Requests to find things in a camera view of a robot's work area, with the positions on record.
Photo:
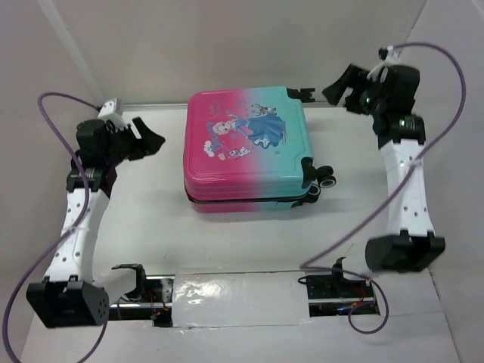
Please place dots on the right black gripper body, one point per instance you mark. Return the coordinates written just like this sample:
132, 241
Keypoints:
355, 96

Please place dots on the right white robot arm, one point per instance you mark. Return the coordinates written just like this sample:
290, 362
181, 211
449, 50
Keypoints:
410, 243

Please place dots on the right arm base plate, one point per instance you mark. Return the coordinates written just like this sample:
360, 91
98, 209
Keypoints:
330, 289

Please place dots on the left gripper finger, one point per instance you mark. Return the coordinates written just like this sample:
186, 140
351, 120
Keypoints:
138, 153
149, 142

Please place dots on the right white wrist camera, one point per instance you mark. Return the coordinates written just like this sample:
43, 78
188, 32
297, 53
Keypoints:
388, 56

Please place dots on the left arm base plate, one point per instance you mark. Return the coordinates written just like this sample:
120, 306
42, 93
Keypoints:
155, 292

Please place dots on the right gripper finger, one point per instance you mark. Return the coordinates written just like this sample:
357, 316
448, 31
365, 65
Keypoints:
353, 77
352, 103

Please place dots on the pink hard-shell suitcase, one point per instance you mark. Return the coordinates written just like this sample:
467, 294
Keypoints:
249, 149

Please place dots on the white glossy cover sheet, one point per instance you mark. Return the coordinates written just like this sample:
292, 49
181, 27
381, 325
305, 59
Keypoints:
239, 300

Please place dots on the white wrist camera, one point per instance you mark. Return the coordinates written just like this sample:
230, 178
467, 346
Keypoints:
388, 56
112, 110

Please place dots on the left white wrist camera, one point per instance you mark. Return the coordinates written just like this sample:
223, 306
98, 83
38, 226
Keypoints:
112, 110

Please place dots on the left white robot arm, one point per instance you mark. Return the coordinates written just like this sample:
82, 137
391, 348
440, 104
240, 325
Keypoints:
69, 295

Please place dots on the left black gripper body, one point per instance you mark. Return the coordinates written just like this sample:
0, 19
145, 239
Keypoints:
123, 141

